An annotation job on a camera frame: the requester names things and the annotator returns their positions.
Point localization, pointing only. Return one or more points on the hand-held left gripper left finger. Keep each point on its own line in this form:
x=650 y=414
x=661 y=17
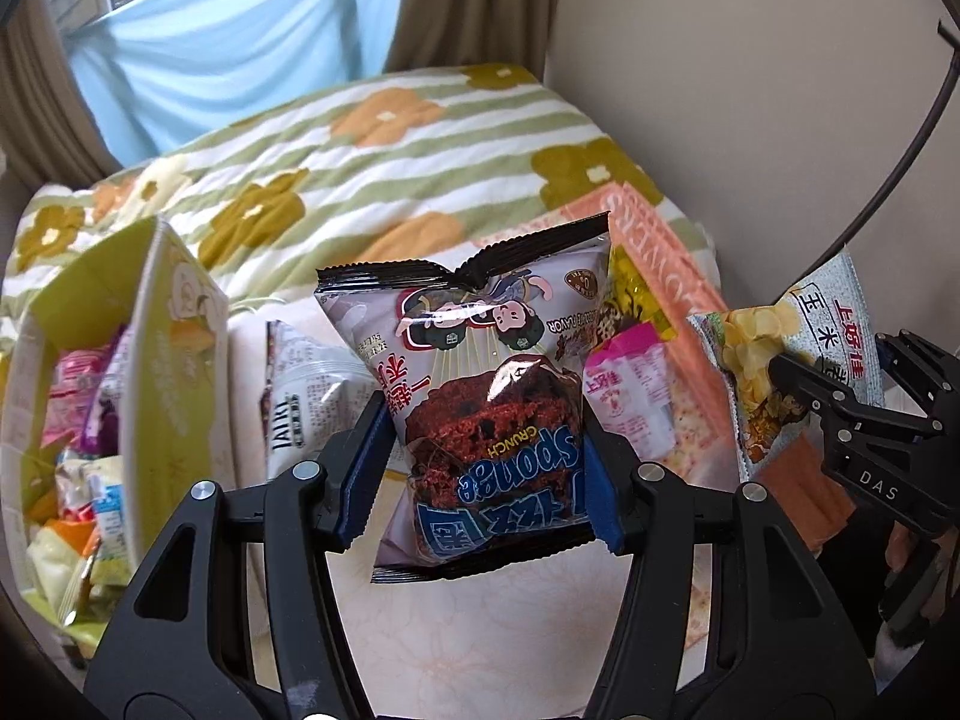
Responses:
x=360 y=472

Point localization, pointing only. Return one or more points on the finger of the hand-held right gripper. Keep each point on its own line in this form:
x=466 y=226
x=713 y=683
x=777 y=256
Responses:
x=814 y=394
x=926 y=375

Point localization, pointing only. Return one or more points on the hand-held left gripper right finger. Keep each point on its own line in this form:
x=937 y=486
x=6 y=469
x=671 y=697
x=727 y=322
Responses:
x=604 y=495

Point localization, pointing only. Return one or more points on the white corn snack packet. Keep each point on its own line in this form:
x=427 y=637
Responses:
x=739 y=360

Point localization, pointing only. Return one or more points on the purple chocolate cake packet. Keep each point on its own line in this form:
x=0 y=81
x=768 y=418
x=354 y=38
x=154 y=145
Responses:
x=480 y=390

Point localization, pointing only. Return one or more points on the green cardboard box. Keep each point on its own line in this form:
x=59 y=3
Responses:
x=180 y=390

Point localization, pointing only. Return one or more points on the red pink snack packet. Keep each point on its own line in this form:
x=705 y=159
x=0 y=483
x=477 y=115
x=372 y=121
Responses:
x=71 y=390

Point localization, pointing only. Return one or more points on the pale yellow snack packet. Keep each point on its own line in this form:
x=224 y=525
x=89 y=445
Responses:
x=52 y=570

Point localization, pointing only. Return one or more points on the person's right hand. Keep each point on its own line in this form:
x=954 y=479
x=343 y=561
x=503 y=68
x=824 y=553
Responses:
x=898 y=551

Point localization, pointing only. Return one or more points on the flat orange box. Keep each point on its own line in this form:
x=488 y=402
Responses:
x=802 y=495

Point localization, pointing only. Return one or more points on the white grey snack packet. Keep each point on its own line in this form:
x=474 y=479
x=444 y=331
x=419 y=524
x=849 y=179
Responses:
x=315 y=390

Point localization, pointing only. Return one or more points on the pink purple snack packet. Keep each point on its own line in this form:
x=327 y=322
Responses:
x=630 y=382

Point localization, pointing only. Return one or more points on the black metal hoop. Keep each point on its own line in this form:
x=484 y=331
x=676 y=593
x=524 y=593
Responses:
x=896 y=184

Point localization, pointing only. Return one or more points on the gold yellow snack packet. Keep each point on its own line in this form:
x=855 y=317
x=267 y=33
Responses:
x=637 y=292

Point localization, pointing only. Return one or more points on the white folding table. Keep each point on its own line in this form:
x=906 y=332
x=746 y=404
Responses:
x=465 y=652

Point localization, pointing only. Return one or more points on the striped floral blanket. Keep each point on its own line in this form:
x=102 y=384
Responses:
x=450 y=165

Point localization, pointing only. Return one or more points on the light blue cloth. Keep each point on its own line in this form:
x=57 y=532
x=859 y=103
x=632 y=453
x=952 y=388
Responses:
x=240 y=37

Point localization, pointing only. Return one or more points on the brown curtain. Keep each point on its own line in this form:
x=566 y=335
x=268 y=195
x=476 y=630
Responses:
x=472 y=0
x=45 y=112

